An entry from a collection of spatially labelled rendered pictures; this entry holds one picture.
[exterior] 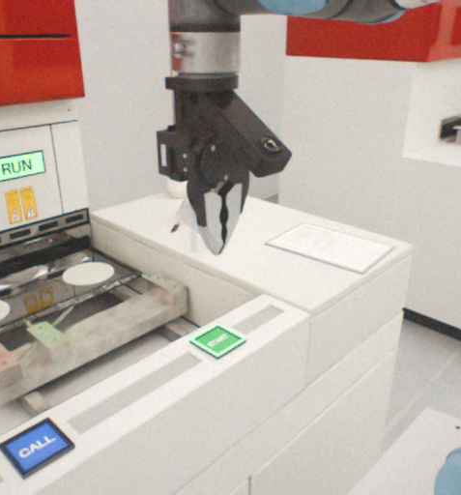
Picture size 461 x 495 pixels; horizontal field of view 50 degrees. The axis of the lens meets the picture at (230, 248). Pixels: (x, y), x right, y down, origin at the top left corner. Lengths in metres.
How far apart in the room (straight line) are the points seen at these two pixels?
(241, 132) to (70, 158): 0.67
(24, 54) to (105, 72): 1.92
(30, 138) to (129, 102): 1.96
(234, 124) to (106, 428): 0.35
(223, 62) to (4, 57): 0.55
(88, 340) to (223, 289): 0.24
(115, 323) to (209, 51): 0.53
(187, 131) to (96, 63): 2.33
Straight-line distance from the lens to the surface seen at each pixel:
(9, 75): 1.02
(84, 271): 1.05
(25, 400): 0.83
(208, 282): 0.91
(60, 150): 1.13
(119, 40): 2.99
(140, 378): 0.64
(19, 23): 1.03
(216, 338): 0.69
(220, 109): 0.54
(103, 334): 0.88
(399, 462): 0.76
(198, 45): 0.54
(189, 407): 0.63
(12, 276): 1.08
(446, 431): 0.83
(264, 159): 0.51
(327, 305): 0.80
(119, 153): 3.03
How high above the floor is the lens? 1.35
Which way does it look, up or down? 24 degrees down
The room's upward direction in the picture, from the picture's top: straight up
